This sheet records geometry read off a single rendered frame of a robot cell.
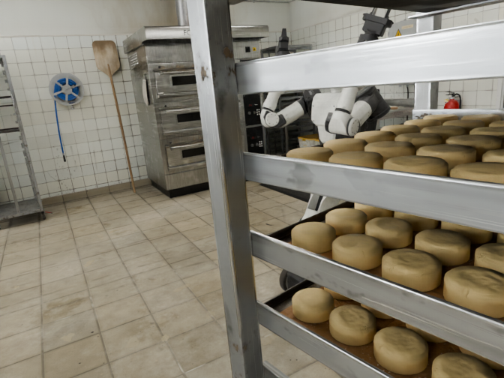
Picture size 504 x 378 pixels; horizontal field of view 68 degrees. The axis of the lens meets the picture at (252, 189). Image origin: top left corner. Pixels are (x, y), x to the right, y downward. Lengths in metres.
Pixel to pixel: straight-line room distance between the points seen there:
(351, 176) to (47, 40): 5.37
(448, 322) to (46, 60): 5.43
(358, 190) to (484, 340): 0.13
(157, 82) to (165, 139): 0.67
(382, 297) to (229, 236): 0.17
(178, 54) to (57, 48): 1.60
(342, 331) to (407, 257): 0.11
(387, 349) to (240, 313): 0.16
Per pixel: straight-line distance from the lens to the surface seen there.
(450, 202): 0.27
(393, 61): 0.28
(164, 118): 4.68
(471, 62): 0.26
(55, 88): 5.40
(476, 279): 0.35
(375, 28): 1.72
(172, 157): 4.74
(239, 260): 0.42
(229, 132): 0.38
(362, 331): 0.43
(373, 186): 0.30
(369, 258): 0.38
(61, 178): 5.61
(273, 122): 2.08
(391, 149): 0.40
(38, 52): 5.56
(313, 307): 0.46
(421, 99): 0.74
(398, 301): 0.32
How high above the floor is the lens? 1.31
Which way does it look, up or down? 16 degrees down
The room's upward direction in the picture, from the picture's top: 5 degrees counter-clockwise
